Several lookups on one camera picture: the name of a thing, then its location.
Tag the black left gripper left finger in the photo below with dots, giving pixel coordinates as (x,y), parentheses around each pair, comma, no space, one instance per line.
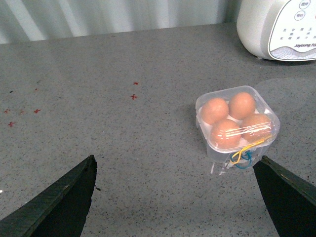
(58,211)

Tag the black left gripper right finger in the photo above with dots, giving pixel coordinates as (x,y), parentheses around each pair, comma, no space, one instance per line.
(289,199)

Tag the clear plastic egg box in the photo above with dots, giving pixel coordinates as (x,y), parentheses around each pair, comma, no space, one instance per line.
(223,155)

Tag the brown egg carried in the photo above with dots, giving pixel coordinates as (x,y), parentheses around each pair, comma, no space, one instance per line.
(225,134)

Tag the brown egg front left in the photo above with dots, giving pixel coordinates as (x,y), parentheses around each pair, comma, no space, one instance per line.
(256,127)

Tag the brown egg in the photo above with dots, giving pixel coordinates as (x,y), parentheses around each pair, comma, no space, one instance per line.
(256,127)
(214,110)
(241,106)

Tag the brown egg back left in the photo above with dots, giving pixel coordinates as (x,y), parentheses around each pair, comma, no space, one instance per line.
(241,106)

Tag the brown egg back right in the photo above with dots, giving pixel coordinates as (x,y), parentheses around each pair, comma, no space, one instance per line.
(214,110)

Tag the blue rubber band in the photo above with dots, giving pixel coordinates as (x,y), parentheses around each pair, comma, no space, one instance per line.
(242,160)

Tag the yellow rubber band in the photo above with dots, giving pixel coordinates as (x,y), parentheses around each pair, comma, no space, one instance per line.
(236,157)

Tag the white Joyoung blender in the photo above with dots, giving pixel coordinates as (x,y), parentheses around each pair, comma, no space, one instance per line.
(283,30)

